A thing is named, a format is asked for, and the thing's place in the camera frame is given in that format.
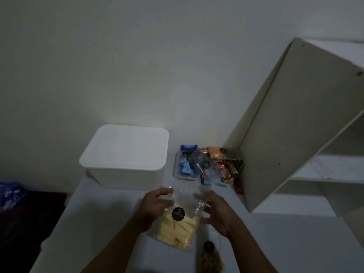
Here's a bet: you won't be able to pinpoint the person's left hand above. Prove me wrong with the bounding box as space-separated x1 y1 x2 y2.
133 188 174 231

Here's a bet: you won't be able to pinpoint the person's right hand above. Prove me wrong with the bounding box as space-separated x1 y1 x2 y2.
193 190 243 240

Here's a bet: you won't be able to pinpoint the clear bag yellow sticks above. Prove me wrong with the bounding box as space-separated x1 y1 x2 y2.
147 185 207 253

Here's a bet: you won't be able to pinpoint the pile of candies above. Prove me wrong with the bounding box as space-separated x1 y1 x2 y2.
180 144 246 196

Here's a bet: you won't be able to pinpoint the clear bag of orange-yellow snacks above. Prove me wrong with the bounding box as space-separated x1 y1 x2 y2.
196 226 226 273

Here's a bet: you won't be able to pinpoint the clear bag of grey snacks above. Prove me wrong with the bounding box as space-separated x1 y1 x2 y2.
188 149 213 176

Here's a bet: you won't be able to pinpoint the clear bag of orange snacks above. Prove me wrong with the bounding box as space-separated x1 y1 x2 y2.
206 146 229 160

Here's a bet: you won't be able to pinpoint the white plastic storage bin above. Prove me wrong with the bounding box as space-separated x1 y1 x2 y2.
78 124 170 191

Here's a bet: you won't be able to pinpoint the person's left forearm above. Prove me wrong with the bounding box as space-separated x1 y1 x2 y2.
81 220 153 273

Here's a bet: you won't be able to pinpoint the person's right forearm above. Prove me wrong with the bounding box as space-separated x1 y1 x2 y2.
226 224 279 273

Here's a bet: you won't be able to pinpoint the white shelf unit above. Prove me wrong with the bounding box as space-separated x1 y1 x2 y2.
223 37 364 248

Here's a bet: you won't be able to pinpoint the dark red bed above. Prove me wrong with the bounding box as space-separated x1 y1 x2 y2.
0 190 68 273

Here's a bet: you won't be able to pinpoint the blue plastic bag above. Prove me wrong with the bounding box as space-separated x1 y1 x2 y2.
0 182 27 211

